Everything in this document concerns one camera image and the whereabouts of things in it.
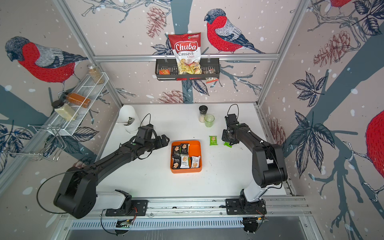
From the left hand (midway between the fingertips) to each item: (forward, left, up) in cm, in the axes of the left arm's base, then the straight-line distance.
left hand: (166, 138), depth 88 cm
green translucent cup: (+20, -27, -8) cm, 35 cm away
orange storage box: (-3, -17, -9) cm, 20 cm away
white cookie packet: (-11, -11, -8) cm, 18 cm away
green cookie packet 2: (-2, -37, -4) cm, 37 cm away
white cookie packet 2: (-11, -17, -8) cm, 22 cm away
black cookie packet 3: (-12, -6, -7) cm, 15 cm away
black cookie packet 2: (-3, -10, -8) cm, 14 cm away
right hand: (+5, -38, -5) cm, 39 cm away
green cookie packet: (+4, -29, -10) cm, 31 cm away
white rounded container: (+19, +31, -5) cm, 36 cm away
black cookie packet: (-5, -5, -8) cm, 11 cm away
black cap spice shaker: (+24, -23, 0) cm, 33 cm away
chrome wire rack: (-13, +50, +18) cm, 55 cm away
